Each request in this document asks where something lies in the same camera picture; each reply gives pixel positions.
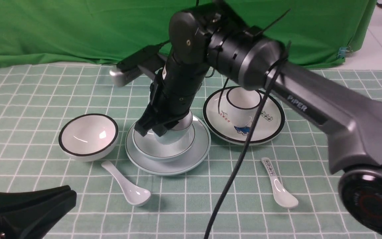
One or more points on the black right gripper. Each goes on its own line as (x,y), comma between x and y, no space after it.
(172,94)

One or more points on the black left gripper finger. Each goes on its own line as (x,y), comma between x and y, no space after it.
(27,225)
(56,200)

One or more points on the light blue bowl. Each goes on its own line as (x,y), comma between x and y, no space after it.
(156,151)

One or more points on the light blue cup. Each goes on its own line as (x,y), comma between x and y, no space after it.
(177,132)

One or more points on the plain white ceramic spoon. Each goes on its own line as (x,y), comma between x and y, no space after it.
(134,195)

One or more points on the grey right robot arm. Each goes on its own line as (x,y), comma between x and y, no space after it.
(214,35)

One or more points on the light blue plate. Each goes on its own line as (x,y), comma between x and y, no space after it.
(183,163)

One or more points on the black rimmed white bowl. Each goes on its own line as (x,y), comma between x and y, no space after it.
(89,137)

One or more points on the green checkered tablecloth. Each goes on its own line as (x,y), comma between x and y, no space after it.
(37,101)

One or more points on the black rimmed white cup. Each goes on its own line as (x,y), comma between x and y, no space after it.
(242,105)

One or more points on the black rimmed printed plate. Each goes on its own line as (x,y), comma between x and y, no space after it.
(269,124)

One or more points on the white spoon with print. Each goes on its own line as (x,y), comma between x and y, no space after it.
(282,197)

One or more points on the green backdrop cloth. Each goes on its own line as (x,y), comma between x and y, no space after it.
(106,31)

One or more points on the blue binder clip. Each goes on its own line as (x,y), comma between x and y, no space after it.
(342,52)

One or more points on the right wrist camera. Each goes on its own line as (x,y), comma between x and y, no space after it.
(146,61)

